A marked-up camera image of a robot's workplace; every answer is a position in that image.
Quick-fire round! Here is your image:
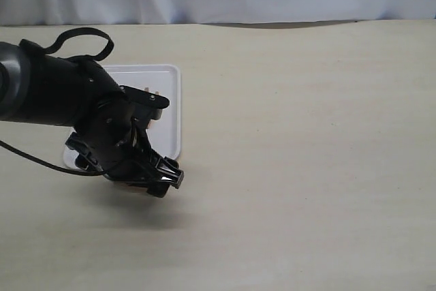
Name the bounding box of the black strap loop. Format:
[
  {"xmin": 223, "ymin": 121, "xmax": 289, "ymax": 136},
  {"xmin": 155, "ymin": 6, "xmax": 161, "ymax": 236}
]
[{"xmin": 46, "ymin": 27, "xmax": 115, "ymax": 62}]

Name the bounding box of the white rectangular plastic tray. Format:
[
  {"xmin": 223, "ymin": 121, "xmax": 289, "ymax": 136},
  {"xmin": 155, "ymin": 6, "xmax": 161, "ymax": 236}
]
[{"xmin": 63, "ymin": 63, "xmax": 183, "ymax": 170}]

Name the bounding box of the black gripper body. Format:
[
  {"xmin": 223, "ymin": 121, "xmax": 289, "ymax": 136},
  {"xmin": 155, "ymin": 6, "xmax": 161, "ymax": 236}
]
[{"xmin": 74, "ymin": 99, "xmax": 152, "ymax": 182}]

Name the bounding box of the black cable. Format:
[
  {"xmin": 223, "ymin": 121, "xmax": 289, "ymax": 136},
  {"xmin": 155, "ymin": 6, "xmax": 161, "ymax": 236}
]
[{"xmin": 0, "ymin": 140, "xmax": 113, "ymax": 177}]

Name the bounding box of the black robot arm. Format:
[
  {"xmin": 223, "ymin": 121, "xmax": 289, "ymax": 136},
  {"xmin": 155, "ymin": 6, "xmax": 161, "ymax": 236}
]
[{"xmin": 1, "ymin": 40, "xmax": 184, "ymax": 198}]

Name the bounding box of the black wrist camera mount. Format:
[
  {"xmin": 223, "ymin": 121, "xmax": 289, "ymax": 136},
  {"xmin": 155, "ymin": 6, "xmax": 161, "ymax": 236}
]
[{"xmin": 121, "ymin": 86, "xmax": 170, "ymax": 121}]

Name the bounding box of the wooden notched bar two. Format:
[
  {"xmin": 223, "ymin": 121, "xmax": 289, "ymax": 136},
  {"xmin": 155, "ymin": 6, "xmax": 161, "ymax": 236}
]
[{"xmin": 120, "ymin": 184, "xmax": 148, "ymax": 194}]

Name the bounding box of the wooden notched bar three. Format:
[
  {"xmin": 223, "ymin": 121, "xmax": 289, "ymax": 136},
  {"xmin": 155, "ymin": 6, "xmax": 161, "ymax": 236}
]
[{"xmin": 146, "ymin": 90, "xmax": 161, "ymax": 130}]

